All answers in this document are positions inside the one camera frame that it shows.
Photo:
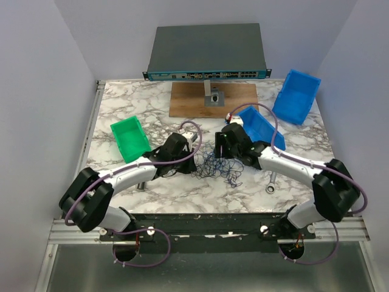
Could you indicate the near blue plastic bin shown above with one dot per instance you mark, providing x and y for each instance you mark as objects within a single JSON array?
[{"x": 255, "y": 125}]

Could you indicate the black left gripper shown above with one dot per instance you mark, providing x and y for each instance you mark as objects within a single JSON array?
[{"x": 188, "y": 168}]

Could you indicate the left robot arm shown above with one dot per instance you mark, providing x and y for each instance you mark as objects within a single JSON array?
[{"x": 86, "y": 202}]

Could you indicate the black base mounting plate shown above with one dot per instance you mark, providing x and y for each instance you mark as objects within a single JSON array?
[{"x": 206, "y": 233}]

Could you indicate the brown wooden board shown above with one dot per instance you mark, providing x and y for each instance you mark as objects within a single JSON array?
[{"x": 195, "y": 100}]

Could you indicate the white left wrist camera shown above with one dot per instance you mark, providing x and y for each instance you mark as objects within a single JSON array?
[{"x": 190, "y": 136}]

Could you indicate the silver ratchet wrench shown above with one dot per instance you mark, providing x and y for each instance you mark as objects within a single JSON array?
[{"x": 270, "y": 188}]

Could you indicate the far blue plastic bin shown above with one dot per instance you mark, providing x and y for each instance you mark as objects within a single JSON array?
[{"x": 295, "y": 100}]

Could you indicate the green plastic bin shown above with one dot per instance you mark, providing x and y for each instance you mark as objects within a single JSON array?
[{"x": 130, "y": 138}]

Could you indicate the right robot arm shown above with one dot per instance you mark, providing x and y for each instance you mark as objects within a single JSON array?
[{"x": 334, "y": 192}]

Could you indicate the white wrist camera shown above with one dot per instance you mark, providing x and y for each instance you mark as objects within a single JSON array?
[
  {"x": 233, "y": 119},
  {"x": 190, "y": 136}
]

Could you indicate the grey metal bracket fixture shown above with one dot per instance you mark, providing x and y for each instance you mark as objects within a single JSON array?
[{"x": 213, "y": 97}]

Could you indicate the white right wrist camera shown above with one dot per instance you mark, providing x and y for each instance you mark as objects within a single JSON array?
[{"x": 233, "y": 119}]

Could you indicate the small metal cylinder socket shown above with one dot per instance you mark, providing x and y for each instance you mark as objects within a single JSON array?
[{"x": 141, "y": 186}]

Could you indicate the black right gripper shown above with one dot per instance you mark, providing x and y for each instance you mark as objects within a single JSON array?
[{"x": 219, "y": 141}]

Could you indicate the blue plastic bin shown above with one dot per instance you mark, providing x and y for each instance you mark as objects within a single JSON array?
[
  {"x": 295, "y": 100},
  {"x": 255, "y": 125}
]

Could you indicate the grey network switch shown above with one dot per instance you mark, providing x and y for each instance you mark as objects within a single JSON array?
[{"x": 207, "y": 52}]

